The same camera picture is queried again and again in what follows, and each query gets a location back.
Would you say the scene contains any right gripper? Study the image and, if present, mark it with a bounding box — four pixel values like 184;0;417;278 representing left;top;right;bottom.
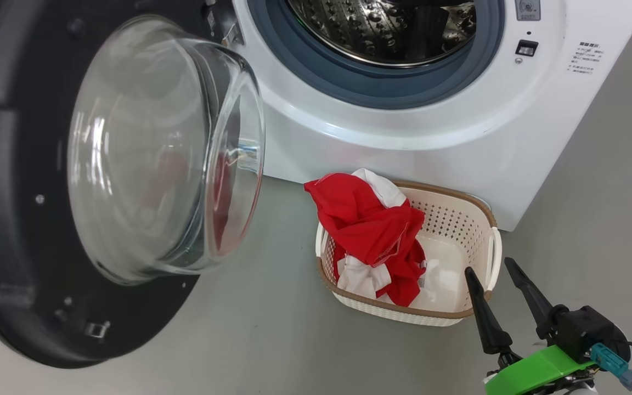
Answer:
464;257;596;395

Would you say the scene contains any red garment with white collar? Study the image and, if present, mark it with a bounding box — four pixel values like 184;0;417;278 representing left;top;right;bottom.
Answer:
382;241;440;308

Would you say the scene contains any red and white striped garment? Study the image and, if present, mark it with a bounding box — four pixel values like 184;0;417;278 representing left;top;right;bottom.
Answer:
304;168;426;302

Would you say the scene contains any black round glass washer door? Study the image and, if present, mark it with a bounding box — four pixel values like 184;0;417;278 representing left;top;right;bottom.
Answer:
0;0;266;369

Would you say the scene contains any cream perforated laundry basket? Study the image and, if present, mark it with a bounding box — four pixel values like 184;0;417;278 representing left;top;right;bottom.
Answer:
315;181;502;327

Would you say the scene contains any white front-load washing machine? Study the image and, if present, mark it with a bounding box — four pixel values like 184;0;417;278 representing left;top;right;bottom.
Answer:
201;0;632;231

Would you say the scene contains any grey warning label sticker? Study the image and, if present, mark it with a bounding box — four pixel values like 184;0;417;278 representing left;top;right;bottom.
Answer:
515;0;541;21

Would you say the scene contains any perforated steel washer drum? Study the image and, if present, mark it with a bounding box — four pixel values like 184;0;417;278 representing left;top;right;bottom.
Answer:
286;0;478;69

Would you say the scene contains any teal right cable connector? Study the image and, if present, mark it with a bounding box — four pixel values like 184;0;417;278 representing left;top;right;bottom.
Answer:
590;343;632;391

